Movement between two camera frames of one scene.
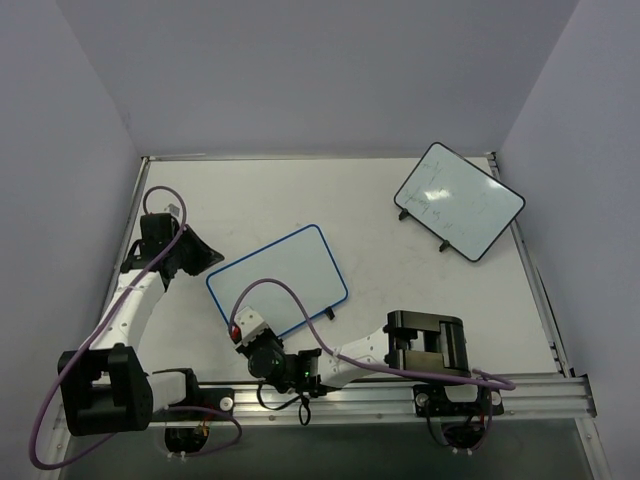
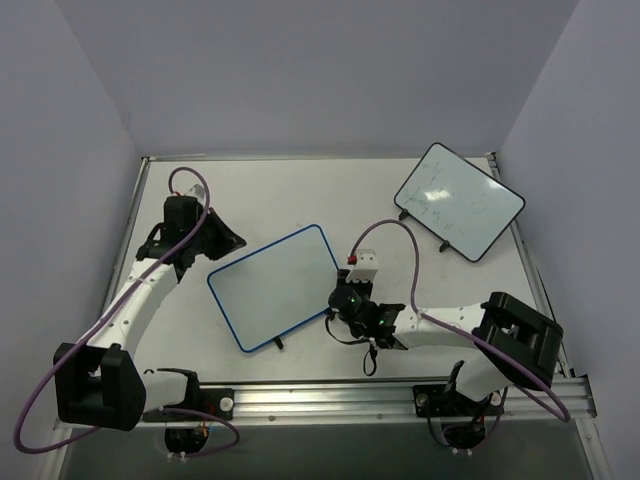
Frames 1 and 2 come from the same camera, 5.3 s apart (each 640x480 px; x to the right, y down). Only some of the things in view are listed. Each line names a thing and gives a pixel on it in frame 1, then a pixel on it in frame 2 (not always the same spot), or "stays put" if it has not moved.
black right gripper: x=245 y=347 -> x=343 y=293
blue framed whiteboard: x=303 y=262 stays put
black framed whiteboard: x=459 y=201 stays put
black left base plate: x=216 y=398 stays put
